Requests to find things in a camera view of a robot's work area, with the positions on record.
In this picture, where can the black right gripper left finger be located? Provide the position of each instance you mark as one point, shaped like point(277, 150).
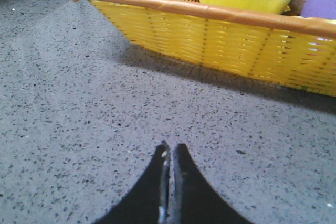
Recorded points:
point(148, 200)

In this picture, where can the yellow woven plastic basket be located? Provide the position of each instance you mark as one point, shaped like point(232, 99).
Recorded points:
point(289, 51)

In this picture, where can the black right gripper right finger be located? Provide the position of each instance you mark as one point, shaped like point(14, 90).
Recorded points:
point(195, 199)

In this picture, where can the purple foam cube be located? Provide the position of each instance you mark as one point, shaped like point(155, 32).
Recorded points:
point(319, 8)

